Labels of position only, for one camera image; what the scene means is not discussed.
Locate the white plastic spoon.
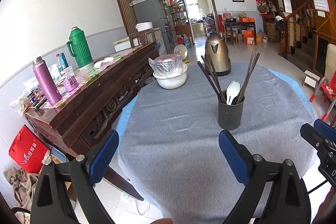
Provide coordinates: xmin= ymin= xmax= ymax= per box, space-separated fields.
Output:
xmin=226 ymin=81 xmax=240 ymax=105

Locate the dark wooden chopstick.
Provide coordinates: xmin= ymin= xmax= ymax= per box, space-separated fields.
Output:
xmin=201 ymin=54 xmax=224 ymax=103
xmin=197 ymin=61 xmax=224 ymax=103

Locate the person's right hand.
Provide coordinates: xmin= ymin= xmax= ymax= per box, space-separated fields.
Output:
xmin=312 ymin=187 xmax=335 ymax=223

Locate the beige crumpled cloth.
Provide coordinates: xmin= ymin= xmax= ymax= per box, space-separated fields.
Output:
xmin=3 ymin=167 xmax=39 ymax=210

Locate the red plastic chair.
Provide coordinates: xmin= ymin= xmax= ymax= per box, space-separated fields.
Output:
xmin=309 ymin=74 xmax=335 ymax=122

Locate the small white stool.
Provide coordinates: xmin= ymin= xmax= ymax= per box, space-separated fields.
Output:
xmin=302 ymin=70 xmax=321 ymax=89

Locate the red shopping bag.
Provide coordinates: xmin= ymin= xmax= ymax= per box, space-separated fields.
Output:
xmin=9 ymin=125 xmax=50 ymax=173

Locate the blue table cover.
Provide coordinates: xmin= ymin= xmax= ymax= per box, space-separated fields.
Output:
xmin=268 ymin=69 xmax=315 ymax=118

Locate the dark carved wooden sideboard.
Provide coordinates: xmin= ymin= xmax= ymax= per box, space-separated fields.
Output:
xmin=23 ymin=41 xmax=160 ymax=201

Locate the dark grey utensil holder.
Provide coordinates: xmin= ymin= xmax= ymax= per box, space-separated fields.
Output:
xmin=218 ymin=97 xmax=245 ymax=130

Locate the wooden staircase railing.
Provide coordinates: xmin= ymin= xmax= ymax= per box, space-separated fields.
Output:
xmin=278 ymin=0 xmax=336 ymax=57

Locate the purple thermos bottle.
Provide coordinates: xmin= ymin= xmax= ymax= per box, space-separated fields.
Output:
xmin=33 ymin=56 xmax=62 ymax=106

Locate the grey table cloth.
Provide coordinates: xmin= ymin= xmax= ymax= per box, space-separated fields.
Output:
xmin=118 ymin=66 xmax=314 ymax=223

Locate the bronze electric kettle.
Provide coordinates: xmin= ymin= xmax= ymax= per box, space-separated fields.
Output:
xmin=205 ymin=31 xmax=231 ymax=76

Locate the dark wooden side table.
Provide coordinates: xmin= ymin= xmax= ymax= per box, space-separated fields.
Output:
xmin=223 ymin=20 xmax=257 ymax=45

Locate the green thermos jug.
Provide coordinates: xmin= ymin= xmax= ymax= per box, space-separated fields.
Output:
xmin=67 ymin=27 xmax=93 ymax=68

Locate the white bowl with plastic bag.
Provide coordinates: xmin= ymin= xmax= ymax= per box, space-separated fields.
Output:
xmin=148 ymin=54 xmax=188 ymax=90

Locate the small white fan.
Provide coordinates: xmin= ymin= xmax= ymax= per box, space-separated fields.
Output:
xmin=173 ymin=44 xmax=188 ymax=61

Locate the white chest freezer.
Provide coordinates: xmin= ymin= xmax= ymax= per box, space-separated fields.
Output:
xmin=136 ymin=27 xmax=168 ymax=57

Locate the grey refrigerator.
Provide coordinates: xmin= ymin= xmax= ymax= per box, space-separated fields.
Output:
xmin=130 ymin=0 xmax=177 ymax=54

